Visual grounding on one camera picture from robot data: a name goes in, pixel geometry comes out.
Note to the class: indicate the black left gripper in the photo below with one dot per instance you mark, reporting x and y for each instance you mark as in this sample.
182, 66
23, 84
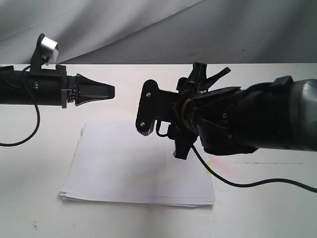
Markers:
53, 87

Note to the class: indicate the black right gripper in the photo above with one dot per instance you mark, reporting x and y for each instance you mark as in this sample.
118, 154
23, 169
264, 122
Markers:
190, 90

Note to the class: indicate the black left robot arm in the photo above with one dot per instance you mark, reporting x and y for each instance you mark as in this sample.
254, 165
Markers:
15, 91

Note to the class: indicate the white backdrop cloth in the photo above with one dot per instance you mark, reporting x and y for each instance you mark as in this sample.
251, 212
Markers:
161, 31

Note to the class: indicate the white paper stack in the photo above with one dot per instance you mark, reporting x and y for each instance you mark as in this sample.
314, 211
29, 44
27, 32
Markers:
114, 163

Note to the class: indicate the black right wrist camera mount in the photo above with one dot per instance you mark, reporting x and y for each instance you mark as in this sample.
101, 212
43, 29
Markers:
154, 104

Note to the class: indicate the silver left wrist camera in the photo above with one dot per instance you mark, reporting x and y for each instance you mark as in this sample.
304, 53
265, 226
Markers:
46, 52

